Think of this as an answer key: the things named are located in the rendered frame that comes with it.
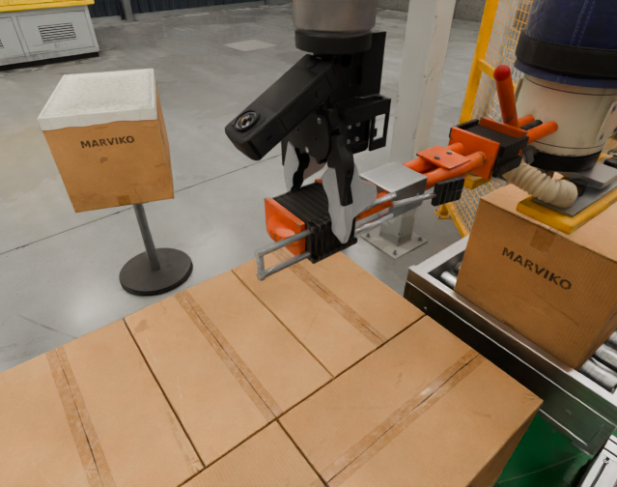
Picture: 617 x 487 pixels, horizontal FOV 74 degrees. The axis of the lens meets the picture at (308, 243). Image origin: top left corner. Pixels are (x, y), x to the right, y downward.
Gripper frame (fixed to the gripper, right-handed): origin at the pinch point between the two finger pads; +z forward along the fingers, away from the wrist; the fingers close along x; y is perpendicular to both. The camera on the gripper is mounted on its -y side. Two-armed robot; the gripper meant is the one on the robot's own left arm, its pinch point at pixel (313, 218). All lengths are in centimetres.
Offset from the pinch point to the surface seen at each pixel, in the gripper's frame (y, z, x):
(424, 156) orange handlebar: 22.0, -1.2, 2.5
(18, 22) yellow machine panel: 24, 72, 725
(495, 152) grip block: 31.3, -1.4, -3.0
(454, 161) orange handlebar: 24.0, -1.2, -1.3
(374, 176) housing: 11.5, -1.4, 1.9
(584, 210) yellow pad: 50, 11, -12
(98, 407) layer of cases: -34, 73, 49
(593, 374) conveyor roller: 84, 73, -23
